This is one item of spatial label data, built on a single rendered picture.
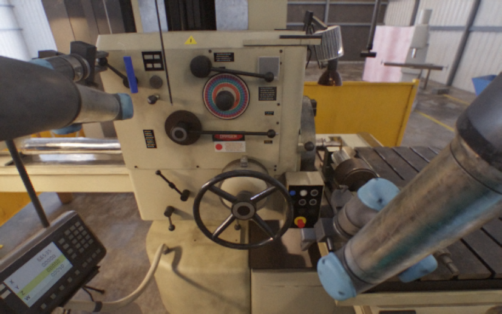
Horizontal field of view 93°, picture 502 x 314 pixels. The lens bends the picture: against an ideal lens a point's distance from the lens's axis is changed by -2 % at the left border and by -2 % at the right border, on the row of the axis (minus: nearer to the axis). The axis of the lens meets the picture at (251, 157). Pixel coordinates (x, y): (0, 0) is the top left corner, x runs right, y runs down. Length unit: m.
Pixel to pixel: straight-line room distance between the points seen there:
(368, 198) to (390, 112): 3.51
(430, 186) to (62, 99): 0.47
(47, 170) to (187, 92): 1.09
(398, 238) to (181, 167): 0.92
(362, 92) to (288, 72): 2.85
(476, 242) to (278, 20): 1.52
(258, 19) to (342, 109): 2.40
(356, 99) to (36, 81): 3.58
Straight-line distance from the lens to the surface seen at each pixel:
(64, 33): 1.94
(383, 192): 0.56
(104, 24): 1.80
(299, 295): 1.84
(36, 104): 0.42
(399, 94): 3.99
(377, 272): 0.42
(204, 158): 1.07
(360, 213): 0.58
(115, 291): 2.52
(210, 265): 1.66
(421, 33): 6.94
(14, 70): 0.42
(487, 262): 1.53
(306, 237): 0.70
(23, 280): 1.07
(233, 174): 0.82
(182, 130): 0.95
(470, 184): 0.28
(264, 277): 1.68
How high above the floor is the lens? 1.90
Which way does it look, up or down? 28 degrees down
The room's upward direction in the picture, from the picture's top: straight up
